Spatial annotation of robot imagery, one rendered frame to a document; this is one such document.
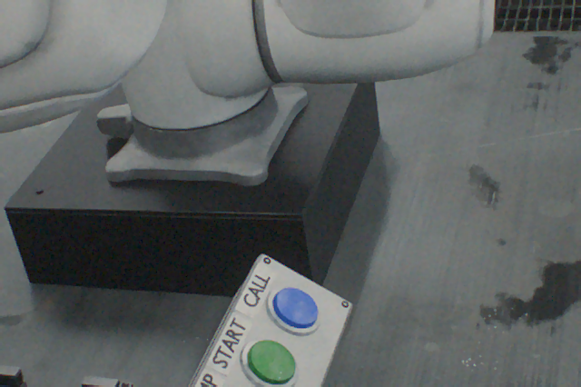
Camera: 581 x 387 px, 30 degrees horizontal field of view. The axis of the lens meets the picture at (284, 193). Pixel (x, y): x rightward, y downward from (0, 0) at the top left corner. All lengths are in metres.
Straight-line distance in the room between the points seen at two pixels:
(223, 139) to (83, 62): 0.79
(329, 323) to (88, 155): 0.59
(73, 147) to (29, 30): 0.94
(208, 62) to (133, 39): 0.72
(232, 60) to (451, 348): 0.34
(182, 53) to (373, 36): 0.19
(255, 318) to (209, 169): 0.47
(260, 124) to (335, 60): 0.15
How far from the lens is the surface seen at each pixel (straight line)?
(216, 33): 1.04
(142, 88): 1.10
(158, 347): 1.10
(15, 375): 0.92
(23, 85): 0.33
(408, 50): 1.01
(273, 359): 0.64
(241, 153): 1.12
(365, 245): 1.18
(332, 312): 0.70
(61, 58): 0.32
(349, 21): 0.99
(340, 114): 1.20
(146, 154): 1.15
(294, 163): 1.13
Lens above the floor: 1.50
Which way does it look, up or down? 33 degrees down
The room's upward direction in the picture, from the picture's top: 10 degrees counter-clockwise
